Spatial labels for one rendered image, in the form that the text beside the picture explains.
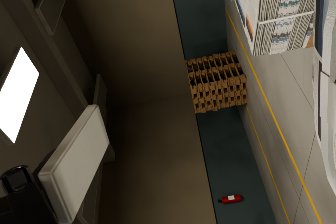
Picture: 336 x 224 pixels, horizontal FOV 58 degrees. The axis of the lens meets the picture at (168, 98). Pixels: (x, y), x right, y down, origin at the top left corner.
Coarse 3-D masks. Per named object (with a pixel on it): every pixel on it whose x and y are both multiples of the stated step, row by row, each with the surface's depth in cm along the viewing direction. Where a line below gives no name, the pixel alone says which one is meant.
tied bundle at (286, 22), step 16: (272, 0) 85; (288, 0) 85; (304, 0) 87; (272, 16) 91; (288, 16) 90; (304, 16) 93; (272, 32) 97; (288, 32) 98; (304, 32) 99; (256, 48) 104; (272, 48) 105; (288, 48) 105
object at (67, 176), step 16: (96, 112) 19; (80, 128) 16; (96, 128) 18; (64, 144) 15; (80, 144) 16; (96, 144) 18; (48, 160) 14; (64, 160) 14; (80, 160) 16; (96, 160) 18; (48, 176) 13; (64, 176) 14; (80, 176) 15; (48, 192) 13; (64, 192) 14; (80, 192) 15; (64, 208) 14
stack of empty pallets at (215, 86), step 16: (192, 64) 787; (208, 64) 790; (224, 64) 792; (240, 64) 732; (192, 80) 827; (208, 80) 711; (224, 80) 701; (240, 80) 696; (192, 96) 714; (208, 96) 720; (224, 96) 723; (240, 96) 728
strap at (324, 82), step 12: (324, 24) 16; (324, 36) 16; (324, 48) 16; (324, 60) 16; (324, 72) 16; (324, 84) 16; (324, 96) 17; (324, 108) 17; (324, 120) 17; (324, 132) 18; (324, 144) 18; (324, 156) 18
